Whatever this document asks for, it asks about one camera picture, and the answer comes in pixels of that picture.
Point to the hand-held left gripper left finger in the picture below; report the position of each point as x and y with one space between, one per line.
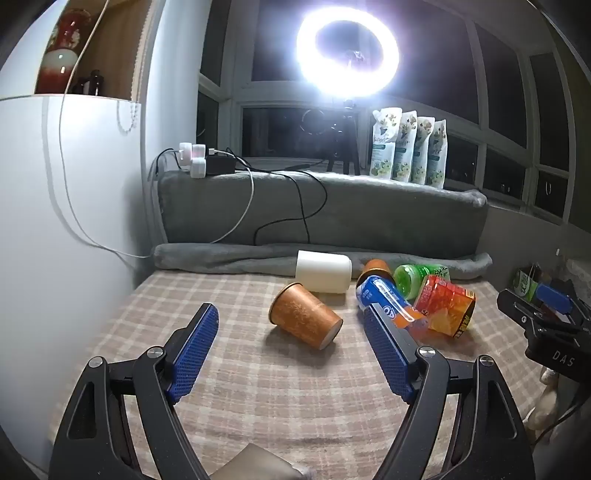
194 357

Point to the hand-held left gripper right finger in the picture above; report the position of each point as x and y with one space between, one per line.
388 357

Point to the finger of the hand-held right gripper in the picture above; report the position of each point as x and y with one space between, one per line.
554 297
513 303

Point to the brown paper cup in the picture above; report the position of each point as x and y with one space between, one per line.
304 318

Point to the small brown cup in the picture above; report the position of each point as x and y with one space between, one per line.
376 272

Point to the white cup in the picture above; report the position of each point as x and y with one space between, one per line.
323 272

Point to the green box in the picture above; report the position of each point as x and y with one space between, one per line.
526 282

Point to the blue snack packet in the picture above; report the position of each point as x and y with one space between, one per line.
383 300

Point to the orange snack packet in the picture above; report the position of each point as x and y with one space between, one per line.
445 307

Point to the green plastic bottle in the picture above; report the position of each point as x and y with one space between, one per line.
415 277

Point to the plaid bed sheet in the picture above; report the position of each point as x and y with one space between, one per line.
286 392

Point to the rolled grey blanket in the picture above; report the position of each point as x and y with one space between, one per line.
258 258

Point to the green white pouch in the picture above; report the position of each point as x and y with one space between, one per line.
384 143
437 159
404 150
421 154

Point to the white charger plug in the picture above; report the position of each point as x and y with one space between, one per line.
185 154
198 151
198 168

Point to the black power strip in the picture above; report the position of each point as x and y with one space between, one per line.
220 165

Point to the white cabinet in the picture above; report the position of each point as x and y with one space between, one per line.
69 207

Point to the black tripod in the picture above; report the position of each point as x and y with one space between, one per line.
344 143

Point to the dark glass bottle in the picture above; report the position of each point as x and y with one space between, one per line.
91 83

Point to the red ceramic vase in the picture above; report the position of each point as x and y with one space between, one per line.
62 60

